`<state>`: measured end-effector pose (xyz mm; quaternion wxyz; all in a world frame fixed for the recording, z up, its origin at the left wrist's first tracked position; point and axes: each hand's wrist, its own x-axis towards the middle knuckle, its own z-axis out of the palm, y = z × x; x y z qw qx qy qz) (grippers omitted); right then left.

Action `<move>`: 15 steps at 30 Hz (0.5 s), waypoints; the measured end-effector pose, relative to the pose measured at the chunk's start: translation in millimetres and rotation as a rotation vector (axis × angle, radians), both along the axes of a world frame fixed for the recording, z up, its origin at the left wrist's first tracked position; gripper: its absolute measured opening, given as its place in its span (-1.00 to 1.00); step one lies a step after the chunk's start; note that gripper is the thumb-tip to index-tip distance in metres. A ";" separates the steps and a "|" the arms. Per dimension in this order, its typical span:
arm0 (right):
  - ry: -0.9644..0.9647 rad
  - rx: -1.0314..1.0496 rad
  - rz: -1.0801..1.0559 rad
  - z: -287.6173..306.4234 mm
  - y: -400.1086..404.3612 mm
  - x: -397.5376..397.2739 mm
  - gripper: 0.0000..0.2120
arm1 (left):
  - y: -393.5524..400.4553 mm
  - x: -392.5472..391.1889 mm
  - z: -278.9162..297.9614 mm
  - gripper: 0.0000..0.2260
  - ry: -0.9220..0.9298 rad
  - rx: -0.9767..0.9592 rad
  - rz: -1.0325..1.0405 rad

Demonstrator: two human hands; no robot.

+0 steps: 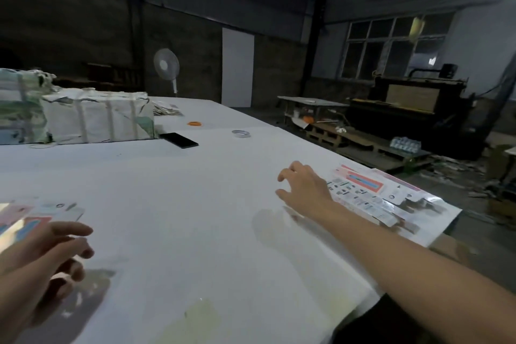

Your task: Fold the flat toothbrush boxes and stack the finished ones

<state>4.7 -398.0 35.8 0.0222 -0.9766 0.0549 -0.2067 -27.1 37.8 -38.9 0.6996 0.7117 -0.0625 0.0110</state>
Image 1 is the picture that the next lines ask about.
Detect person's right hand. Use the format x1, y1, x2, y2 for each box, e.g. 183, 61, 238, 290
275, 161, 340, 223

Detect person's left hand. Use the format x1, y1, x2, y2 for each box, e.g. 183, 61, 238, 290
0, 220, 95, 344

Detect pile of cartons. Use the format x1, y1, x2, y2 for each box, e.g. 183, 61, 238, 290
0, 199, 85, 254

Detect stack of finished cartons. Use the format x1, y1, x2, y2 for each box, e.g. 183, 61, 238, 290
326, 164, 446, 234

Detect person's right forearm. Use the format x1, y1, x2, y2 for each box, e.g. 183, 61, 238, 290
324, 203, 516, 344

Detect low wooden pallets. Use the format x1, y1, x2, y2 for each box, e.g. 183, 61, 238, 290
305, 122, 432, 173

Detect cluttered side table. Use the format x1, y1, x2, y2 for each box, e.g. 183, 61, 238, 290
276, 96, 350, 130

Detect pack of clear bottles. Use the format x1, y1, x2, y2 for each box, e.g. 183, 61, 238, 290
389, 137, 424, 154

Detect dark workshop machine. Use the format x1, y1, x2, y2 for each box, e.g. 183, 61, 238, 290
348, 63, 485, 159

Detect black smartphone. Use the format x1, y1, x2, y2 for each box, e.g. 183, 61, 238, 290
158, 132, 200, 149

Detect white board panel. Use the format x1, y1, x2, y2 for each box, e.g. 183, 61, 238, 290
221, 27, 256, 109

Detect brown cardboard carton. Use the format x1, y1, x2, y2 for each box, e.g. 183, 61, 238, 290
484, 145, 516, 183
429, 232, 477, 268

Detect small white paper stack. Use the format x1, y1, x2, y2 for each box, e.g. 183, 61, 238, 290
153, 103, 185, 117

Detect green printed wrapped bundle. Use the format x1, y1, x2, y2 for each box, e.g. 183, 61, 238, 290
0, 68, 59, 146

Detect large paned window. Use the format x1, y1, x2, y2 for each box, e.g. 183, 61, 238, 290
339, 11, 454, 80

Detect white standing fan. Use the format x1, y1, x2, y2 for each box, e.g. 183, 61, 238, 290
153, 48, 182, 96

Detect dark wooden chair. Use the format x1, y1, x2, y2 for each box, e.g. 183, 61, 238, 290
81, 63, 134, 89

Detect white strapped wrapped bundle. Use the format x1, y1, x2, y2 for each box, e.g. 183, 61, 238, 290
40, 87, 157, 145

